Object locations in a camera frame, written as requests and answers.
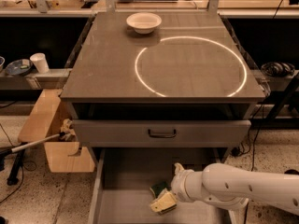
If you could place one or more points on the green scrubbing sponge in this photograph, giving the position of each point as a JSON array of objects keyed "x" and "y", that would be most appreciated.
[{"x": 157, "y": 188}]

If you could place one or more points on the top drawer with black handle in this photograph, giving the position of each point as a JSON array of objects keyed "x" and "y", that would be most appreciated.
[{"x": 161, "y": 133}]

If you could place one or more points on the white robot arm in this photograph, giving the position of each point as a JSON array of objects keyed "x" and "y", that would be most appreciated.
[{"x": 229, "y": 188}]

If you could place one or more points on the open grey middle drawer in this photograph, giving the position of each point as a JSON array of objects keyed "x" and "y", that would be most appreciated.
[{"x": 122, "y": 195}]

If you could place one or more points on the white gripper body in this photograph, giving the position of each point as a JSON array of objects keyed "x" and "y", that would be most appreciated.
[{"x": 178, "y": 184}]

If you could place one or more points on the white paper bowl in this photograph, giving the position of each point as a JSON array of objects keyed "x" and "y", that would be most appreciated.
[{"x": 144, "y": 22}]

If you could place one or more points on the grey side shelf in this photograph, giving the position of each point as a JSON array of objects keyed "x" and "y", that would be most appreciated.
[{"x": 53, "y": 79}]

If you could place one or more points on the white paper cup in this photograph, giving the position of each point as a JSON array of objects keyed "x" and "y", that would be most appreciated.
[{"x": 40, "y": 62}]

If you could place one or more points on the black shoe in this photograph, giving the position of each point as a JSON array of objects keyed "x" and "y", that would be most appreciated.
[{"x": 291, "y": 172}]

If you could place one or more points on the grey drawer cabinet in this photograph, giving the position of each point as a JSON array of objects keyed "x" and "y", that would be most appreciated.
[{"x": 188, "y": 69}]

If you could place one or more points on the blue plate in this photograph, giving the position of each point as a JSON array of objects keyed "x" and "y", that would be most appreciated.
[{"x": 20, "y": 67}]

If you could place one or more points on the metal pole with black stand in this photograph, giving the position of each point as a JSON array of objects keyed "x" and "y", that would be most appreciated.
[{"x": 19, "y": 150}]

